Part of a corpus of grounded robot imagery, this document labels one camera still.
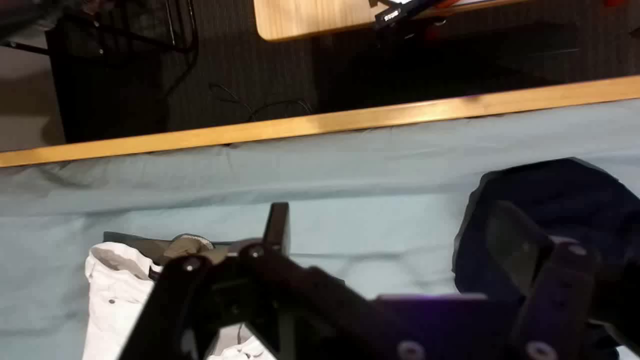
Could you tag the white buttoned garment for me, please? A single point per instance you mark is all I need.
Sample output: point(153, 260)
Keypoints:
point(110, 300)

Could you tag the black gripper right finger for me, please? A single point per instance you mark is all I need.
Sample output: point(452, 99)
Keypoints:
point(560, 286)

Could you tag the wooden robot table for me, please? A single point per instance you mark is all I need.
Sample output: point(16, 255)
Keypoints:
point(300, 16)

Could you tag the wooden bed frame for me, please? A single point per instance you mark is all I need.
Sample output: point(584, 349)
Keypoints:
point(332, 123)

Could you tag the grey garment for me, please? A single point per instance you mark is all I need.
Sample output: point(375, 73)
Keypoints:
point(143, 242)

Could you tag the black case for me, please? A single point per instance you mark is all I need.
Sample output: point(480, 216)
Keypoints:
point(106, 73)

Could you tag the dark navy clothing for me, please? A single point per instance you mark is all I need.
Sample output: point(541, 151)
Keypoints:
point(567, 193)

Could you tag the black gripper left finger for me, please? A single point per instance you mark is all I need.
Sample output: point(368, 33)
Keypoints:
point(201, 312)

